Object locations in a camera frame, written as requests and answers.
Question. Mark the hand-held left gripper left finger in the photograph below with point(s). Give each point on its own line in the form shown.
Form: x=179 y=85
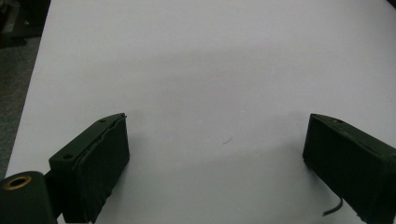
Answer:
x=93 y=168

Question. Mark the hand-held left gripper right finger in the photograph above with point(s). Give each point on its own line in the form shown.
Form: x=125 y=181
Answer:
x=355 y=161

